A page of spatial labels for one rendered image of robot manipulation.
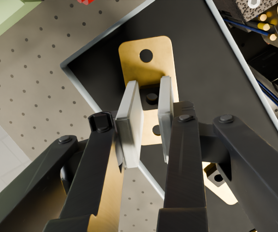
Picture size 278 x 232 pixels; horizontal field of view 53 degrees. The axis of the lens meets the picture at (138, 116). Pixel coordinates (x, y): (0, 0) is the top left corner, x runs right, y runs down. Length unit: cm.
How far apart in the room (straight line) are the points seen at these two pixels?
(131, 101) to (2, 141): 172
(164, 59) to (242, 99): 10
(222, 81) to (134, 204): 72
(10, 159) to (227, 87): 173
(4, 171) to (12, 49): 127
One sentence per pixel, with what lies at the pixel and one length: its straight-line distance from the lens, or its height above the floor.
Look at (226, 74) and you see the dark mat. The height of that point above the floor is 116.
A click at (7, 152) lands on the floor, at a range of 189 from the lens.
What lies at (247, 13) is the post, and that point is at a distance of 32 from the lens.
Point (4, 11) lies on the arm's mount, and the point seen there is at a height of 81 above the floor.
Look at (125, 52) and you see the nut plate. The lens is 21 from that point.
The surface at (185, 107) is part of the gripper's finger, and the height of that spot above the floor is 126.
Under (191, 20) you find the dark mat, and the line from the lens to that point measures 25.
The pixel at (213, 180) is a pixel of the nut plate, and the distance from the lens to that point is 29.
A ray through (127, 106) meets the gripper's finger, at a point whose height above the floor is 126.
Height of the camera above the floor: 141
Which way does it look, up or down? 66 degrees down
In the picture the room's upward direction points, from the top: 168 degrees counter-clockwise
